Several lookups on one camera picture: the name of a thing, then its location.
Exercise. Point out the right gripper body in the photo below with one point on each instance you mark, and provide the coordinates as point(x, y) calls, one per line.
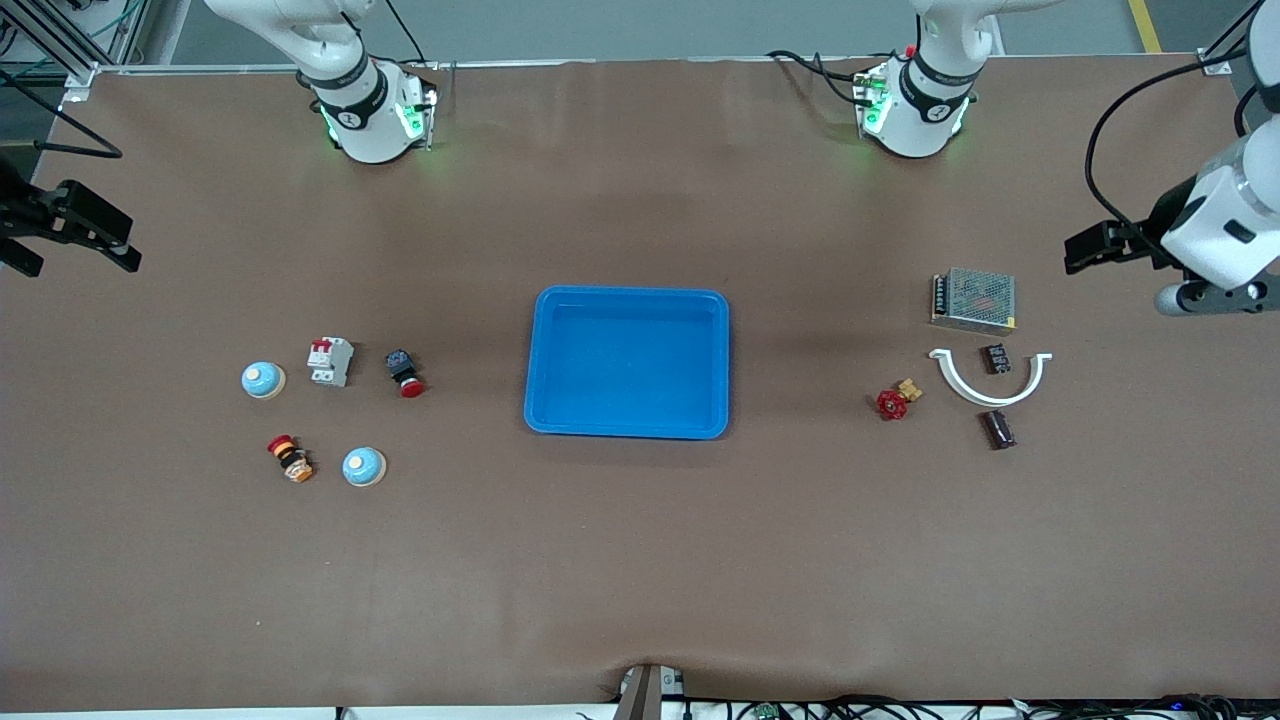
point(22, 217)

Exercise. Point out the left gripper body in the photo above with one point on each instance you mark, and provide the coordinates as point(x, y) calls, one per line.
point(1159, 227)

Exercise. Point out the small black electrolytic capacitor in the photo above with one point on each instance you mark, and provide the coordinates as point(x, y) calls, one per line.
point(996, 358)

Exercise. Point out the blue desk bell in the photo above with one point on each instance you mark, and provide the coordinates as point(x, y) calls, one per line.
point(364, 467)
point(263, 380)

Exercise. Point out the large brown electrolytic capacitor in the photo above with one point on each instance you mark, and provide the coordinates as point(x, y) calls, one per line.
point(998, 430)

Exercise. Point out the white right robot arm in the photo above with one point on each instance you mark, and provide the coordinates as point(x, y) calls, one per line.
point(360, 120)

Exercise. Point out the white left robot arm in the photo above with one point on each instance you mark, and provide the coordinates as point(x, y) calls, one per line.
point(935, 110)

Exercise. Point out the blue plastic tray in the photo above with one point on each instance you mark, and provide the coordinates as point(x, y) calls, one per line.
point(628, 365)

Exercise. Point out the metal mesh power supply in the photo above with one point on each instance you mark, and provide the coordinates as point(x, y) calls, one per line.
point(975, 300)

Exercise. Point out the white circuit breaker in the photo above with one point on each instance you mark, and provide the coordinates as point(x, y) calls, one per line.
point(330, 362)

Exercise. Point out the red yellow push button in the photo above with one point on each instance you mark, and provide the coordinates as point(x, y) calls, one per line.
point(290, 458)

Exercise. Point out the red mushroom button black body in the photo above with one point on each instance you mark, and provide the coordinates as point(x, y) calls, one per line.
point(404, 372)

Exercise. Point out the aluminium frame profile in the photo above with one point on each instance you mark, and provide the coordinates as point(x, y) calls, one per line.
point(1225, 55)
point(75, 60)

